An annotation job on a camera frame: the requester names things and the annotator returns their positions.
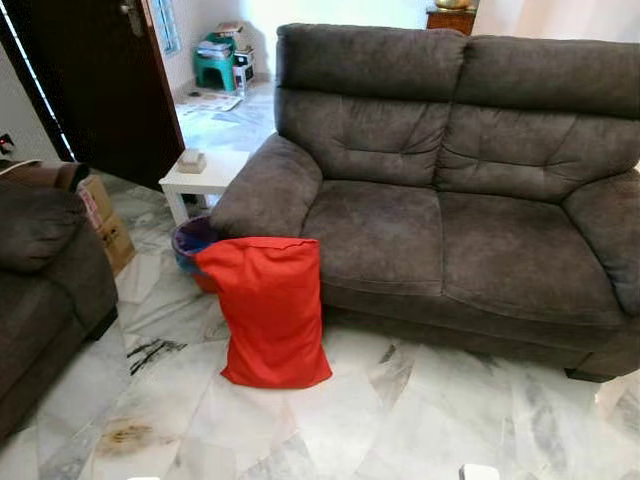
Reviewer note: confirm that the red pillow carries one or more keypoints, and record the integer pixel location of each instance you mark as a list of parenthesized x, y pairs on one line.
[(270, 310)]

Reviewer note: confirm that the grey two-seat sofa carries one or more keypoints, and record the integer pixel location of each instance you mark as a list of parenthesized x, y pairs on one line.
[(480, 240)]

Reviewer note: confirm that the printed floor mat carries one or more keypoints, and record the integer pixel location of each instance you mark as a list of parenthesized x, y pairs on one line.
[(210, 101)]

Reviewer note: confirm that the brown wooden cabinet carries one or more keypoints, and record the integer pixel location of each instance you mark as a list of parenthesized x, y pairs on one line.
[(451, 20)]

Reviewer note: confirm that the stacked white boxes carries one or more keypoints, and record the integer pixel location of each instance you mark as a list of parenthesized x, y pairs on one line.
[(242, 60)]

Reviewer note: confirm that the white side table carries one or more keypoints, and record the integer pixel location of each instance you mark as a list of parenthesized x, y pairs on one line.
[(200, 180)]

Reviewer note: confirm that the wastebasket with purple liner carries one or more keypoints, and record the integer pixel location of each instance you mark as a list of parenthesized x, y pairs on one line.
[(189, 240)]

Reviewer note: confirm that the beige tissue box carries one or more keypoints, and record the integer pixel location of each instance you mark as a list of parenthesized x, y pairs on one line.
[(190, 162)]

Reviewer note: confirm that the green plastic stool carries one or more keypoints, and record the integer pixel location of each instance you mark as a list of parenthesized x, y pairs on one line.
[(213, 72)]

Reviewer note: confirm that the stack of papers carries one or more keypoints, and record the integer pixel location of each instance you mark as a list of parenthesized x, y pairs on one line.
[(214, 47)]

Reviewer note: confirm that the louvred glass window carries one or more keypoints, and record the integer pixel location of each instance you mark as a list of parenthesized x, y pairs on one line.
[(166, 25)]

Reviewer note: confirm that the brown cardboard box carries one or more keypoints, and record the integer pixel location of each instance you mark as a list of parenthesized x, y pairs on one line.
[(110, 235)]

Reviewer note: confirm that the dark wooden door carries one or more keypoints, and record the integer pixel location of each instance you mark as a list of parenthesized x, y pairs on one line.
[(90, 80)]

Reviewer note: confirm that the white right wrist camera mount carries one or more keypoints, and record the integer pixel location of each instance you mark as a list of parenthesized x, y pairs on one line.
[(480, 473)]

